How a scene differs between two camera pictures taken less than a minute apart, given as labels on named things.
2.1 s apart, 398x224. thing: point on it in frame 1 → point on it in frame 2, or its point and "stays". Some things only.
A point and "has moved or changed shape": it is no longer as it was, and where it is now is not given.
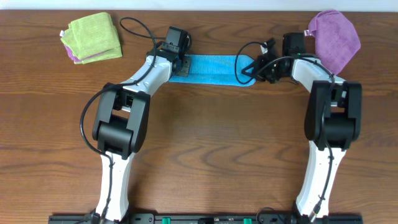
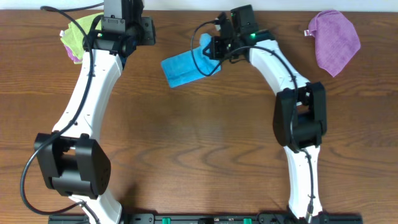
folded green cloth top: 91,35 stays
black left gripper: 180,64 → 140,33
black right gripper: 265,66 → 216,48
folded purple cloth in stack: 76,59 stays
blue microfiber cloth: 216,70 has moved or changed shape
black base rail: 206,219 stays
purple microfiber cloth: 336,41 stays
